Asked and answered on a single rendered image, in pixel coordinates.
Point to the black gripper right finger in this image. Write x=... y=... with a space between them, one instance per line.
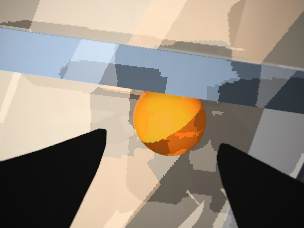
x=259 y=195

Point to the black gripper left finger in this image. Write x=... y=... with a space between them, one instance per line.
x=45 y=188

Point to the clear blue wall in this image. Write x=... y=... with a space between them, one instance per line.
x=152 y=70

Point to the clear low corner walls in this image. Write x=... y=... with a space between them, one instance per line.
x=279 y=137

